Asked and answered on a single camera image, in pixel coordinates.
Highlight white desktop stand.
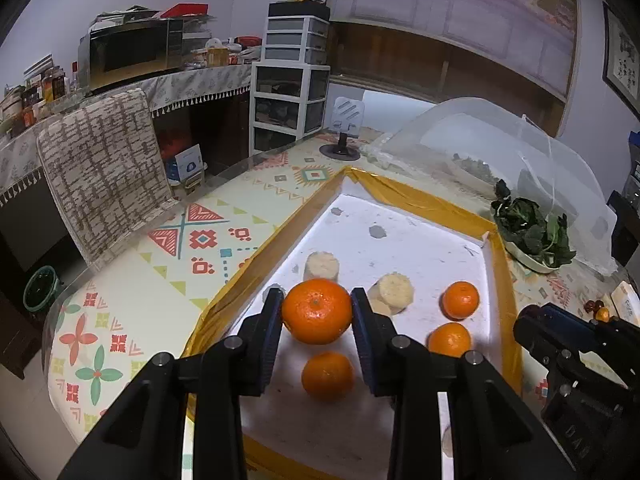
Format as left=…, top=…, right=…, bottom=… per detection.
left=320, top=96, right=365, bottom=162

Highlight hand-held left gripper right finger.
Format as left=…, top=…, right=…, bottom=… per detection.
left=350, top=287, right=576, bottom=480

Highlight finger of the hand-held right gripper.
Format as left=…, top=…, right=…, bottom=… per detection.
left=542, top=304, right=640, bottom=346
left=514, top=305, right=586, bottom=376

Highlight blue and white box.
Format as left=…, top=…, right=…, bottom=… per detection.
left=165, top=144, right=206, bottom=183

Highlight white mesh food cover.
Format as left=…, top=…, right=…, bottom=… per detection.
left=361, top=97, right=618, bottom=276

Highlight pale green oval plate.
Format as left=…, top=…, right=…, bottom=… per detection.
left=492, top=210, right=563, bottom=275

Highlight row of jars and bottles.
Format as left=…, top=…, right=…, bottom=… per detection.
left=0, top=60, right=78, bottom=131

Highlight white oval dish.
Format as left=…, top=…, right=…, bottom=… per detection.
left=447, top=157, right=501, bottom=196

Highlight black water dispenser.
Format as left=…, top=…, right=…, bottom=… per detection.
left=606, top=160, right=640, bottom=267

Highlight chair with patterned cover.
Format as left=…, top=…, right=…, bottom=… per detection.
left=36, top=89, right=181, bottom=267

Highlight yellow-edged white tray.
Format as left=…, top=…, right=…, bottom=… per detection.
left=182, top=166, right=523, bottom=480

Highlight microwave oven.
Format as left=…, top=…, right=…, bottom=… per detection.
left=77, top=17, right=186, bottom=93

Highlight framed picture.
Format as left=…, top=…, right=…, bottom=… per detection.
left=601, top=2, right=640, bottom=121

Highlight grey plastic drawer unit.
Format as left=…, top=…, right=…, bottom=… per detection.
left=264, top=2, right=331, bottom=66

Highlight patterned tablecloth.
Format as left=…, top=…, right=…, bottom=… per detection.
left=42, top=127, right=640, bottom=441

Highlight grey fringed counter cloth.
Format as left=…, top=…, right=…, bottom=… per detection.
left=0, top=63, right=252, bottom=201

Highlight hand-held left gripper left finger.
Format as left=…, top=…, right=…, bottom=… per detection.
left=57, top=287, right=286, bottom=480

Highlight white plastic drawer unit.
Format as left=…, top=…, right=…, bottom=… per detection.
left=249, top=62, right=332, bottom=156

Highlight spinach leaves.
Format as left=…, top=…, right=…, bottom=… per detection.
left=490, top=180, right=576, bottom=267

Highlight tissue pack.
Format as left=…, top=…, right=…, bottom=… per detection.
left=611, top=281, right=640, bottom=323

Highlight red flat box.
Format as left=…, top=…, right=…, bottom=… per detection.
left=160, top=3, right=211, bottom=18

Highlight green basket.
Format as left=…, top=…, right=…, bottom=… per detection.
left=23, top=265, right=66, bottom=313

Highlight wooden cabinet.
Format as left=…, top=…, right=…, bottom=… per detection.
left=327, top=20, right=568, bottom=136

